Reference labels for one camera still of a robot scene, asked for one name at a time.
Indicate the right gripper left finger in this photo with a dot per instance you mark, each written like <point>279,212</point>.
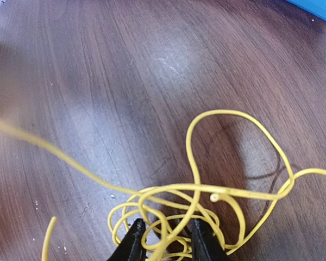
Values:
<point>130,248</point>

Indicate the blue three-compartment bin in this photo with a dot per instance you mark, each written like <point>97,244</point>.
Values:
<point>315,7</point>

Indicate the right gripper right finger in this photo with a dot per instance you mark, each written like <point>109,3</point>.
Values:
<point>205,246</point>

